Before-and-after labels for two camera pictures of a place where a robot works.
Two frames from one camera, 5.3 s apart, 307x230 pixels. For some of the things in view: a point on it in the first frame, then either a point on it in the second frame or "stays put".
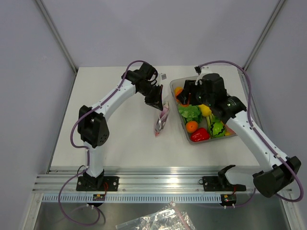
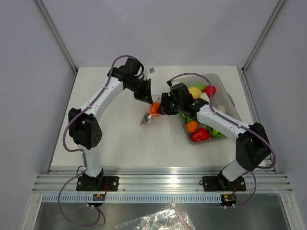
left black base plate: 109,183 stays put
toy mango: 192,126 stays put
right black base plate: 212,183 stays put
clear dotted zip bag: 162,118 -> 153,110
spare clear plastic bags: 169,218 stays put
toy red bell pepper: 200,134 stays put
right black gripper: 189,87 -> 164,102
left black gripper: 156,101 -> 145,95
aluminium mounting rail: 135,181 stays put
